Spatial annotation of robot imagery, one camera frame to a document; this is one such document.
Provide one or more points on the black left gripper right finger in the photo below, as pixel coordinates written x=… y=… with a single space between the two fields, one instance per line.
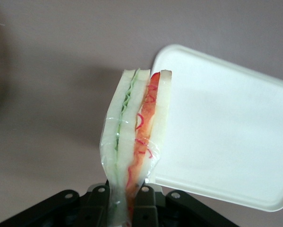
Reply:
x=146 y=201

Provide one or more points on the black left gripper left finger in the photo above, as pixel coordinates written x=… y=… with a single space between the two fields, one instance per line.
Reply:
x=100 y=198

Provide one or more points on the beige rectangular plastic tray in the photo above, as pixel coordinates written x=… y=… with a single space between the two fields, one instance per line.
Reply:
x=226 y=130

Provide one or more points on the triangle sandwich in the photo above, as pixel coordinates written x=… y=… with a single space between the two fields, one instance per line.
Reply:
x=129 y=132

